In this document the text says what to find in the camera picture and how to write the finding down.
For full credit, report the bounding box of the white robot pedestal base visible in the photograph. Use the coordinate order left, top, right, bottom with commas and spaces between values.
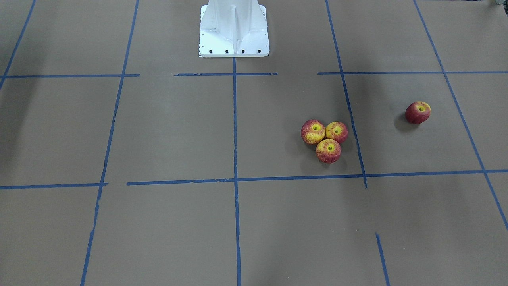
198, 0, 270, 58

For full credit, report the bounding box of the dark red lone apple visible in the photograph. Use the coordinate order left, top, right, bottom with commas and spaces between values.
404, 101, 431, 124

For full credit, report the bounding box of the red yellow apple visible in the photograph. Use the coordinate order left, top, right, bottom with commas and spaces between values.
300, 119, 325, 145
325, 121, 349, 144
316, 138, 342, 164

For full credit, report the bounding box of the red yellow apple front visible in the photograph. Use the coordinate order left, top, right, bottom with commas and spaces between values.
316, 138, 342, 164

